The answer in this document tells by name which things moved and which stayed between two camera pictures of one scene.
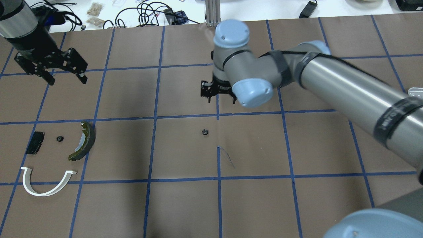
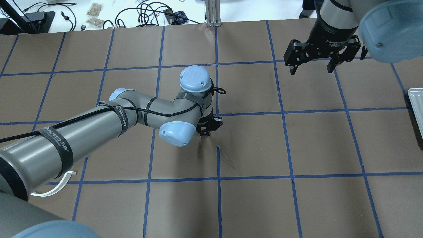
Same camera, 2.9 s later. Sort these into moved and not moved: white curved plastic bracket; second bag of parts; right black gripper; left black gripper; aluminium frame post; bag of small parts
Moved: right black gripper; left black gripper
Not moved: second bag of parts; white curved plastic bracket; aluminium frame post; bag of small parts
